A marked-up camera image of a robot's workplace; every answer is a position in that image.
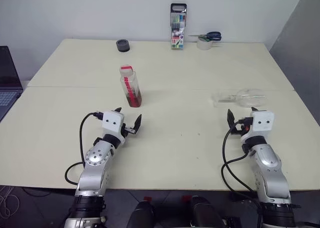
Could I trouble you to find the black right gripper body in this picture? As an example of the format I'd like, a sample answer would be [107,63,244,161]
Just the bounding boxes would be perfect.
[230,122,253,136]

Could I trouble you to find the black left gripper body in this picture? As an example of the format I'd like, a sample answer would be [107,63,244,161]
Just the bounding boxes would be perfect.
[121,122,137,138]

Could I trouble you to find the bottle with red liquid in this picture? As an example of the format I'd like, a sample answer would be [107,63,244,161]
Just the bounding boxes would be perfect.
[119,70,144,108]

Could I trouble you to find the white bottle cap red tape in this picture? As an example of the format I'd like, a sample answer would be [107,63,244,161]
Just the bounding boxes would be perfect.
[119,65,134,76]

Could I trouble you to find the black round lid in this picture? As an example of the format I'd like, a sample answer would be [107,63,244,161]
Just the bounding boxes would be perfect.
[115,39,131,54]

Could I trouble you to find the clear tape roll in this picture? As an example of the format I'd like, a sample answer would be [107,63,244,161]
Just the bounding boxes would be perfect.
[196,36,213,51]

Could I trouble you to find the dark rounded shape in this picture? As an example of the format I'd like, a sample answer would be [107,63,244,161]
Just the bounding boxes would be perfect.
[189,196,226,228]
[126,199,156,228]

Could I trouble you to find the marker pen pack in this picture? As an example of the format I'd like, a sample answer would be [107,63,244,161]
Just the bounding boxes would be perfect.
[170,3,188,51]

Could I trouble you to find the dark laptop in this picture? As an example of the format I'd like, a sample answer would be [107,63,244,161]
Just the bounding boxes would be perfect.
[0,46,24,122]

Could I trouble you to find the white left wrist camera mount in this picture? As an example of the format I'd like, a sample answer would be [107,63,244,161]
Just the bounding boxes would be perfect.
[101,110,126,146]

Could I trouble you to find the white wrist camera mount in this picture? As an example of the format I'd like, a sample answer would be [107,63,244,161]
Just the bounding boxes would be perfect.
[239,110,276,144]
[101,110,126,146]

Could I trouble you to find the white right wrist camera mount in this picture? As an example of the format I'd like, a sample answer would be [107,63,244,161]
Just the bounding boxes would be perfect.
[239,110,276,144]

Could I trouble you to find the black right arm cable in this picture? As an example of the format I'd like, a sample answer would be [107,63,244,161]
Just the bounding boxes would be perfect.
[220,117,263,213]

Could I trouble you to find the blue handled scissors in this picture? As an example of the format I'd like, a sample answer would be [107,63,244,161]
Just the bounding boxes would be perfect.
[187,31,223,42]

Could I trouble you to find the white cord on floor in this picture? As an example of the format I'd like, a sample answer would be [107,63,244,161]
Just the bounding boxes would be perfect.
[0,186,21,217]

